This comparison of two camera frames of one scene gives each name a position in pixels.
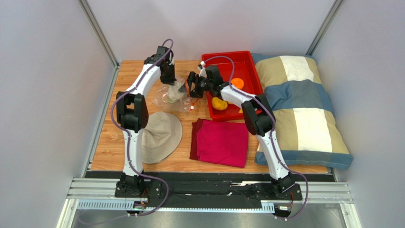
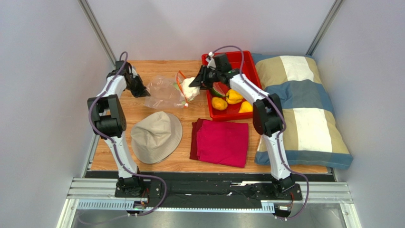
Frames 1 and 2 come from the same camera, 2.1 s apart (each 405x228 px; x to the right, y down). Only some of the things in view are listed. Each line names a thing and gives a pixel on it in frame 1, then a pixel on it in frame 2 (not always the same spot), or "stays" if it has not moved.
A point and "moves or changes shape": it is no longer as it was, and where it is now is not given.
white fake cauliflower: x=173 y=95 moves or changes shape
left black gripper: x=170 y=80 to x=142 y=92
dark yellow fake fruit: x=218 y=104 stays
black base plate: x=207 y=194 stays
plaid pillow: x=309 y=131 stays
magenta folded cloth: x=226 y=143 stays
